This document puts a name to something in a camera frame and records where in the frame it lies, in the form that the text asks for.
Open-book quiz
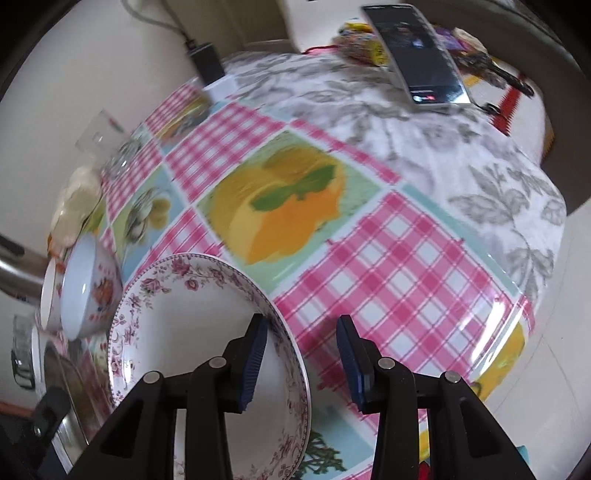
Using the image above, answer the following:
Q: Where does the charger cable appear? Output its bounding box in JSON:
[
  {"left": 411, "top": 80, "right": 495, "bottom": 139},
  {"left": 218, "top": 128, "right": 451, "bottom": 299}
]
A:
[{"left": 121, "top": 0, "right": 195, "bottom": 48}]

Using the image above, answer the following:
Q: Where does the black power adapter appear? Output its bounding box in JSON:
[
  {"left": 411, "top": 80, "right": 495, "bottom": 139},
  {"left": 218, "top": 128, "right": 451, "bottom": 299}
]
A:
[{"left": 186, "top": 41, "right": 225, "bottom": 85}]

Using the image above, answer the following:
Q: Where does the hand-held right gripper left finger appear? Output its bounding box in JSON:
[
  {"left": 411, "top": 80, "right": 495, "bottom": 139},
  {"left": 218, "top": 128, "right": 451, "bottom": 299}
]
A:
[{"left": 69, "top": 314, "right": 269, "bottom": 480}]

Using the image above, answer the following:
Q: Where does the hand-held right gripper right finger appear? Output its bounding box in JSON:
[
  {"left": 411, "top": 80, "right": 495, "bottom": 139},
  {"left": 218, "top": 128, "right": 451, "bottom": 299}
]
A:
[{"left": 335, "top": 315, "right": 532, "bottom": 480}]

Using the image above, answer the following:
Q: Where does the pink checked tablecloth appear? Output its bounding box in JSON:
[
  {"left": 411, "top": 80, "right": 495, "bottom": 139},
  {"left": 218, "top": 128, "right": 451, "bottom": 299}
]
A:
[{"left": 46, "top": 78, "right": 537, "bottom": 480}]

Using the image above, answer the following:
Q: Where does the pink floral rimmed plate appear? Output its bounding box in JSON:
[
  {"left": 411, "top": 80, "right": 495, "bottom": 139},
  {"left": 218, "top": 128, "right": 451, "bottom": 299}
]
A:
[{"left": 107, "top": 254, "right": 313, "bottom": 480}]

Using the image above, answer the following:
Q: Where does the white floral bowl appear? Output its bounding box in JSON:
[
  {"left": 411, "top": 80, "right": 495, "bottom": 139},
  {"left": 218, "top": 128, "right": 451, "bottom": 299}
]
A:
[
  {"left": 60, "top": 234, "right": 123, "bottom": 340},
  {"left": 39, "top": 260, "right": 70, "bottom": 331}
]

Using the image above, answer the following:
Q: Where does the clear glass mug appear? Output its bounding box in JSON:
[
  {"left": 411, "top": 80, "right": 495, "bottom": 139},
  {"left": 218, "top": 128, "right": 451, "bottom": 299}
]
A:
[{"left": 75, "top": 108, "right": 145, "bottom": 182}]

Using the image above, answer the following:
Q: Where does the glass coffee pot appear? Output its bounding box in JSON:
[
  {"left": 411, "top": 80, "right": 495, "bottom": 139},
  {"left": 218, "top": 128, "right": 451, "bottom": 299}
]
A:
[{"left": 11, "top": 314, "right": 45, "bottom": 391}]

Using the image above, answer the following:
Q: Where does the red white cloth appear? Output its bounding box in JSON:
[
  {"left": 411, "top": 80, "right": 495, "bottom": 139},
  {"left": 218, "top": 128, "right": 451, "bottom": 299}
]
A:
[{"left": 491, "top": 74, "right": 555, "bottom": 154}]

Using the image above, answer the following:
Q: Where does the colourful snack packet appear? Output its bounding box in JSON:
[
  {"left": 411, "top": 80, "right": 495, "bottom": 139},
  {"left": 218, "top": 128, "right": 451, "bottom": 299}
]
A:
[{"left": 335, "top": 18, "right": 391, "bottom": 68}]

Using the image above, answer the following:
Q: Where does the grey leaf print cloth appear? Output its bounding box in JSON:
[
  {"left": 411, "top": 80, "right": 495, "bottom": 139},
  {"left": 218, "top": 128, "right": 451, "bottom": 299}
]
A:
[{"left": 221, "top": 50, "right": 570, "bottom": 302}]

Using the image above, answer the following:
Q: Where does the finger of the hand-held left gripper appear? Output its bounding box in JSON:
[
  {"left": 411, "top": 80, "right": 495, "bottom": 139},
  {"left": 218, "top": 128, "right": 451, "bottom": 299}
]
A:
[{"left": 33, "top": 388, "right": 71, "bottom": 440}]

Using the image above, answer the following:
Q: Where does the round metal basin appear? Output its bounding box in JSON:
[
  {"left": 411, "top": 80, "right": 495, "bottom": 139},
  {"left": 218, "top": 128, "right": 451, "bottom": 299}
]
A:
[{"left": 43, "top": 344, "right": 112, "bottom": 468}]

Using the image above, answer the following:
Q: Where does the purple snack packet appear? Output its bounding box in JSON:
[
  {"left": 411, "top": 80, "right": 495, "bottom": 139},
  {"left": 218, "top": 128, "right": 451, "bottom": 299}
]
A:
[{"left": 434, "top": 25, "right": 463, "bottom": 51}]

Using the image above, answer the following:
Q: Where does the stainless steel thermos jug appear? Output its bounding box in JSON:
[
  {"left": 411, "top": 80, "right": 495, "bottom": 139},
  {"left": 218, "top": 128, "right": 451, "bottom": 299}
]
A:
[{"left": 0, "top": 233, "right": 52, "bottom": 302}]

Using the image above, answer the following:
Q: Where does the bag of steamed buns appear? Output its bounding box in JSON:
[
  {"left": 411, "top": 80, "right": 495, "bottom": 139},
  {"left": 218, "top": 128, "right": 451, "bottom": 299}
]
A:
[{"left": 48, "top": 165, "right": 105, "bottom": 251}]

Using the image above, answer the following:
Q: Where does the smartphone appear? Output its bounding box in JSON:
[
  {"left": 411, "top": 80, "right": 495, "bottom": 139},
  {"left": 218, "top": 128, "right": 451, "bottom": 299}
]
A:
[{"left": 362, "top": 4, "right": 472, "bottom": 110}]

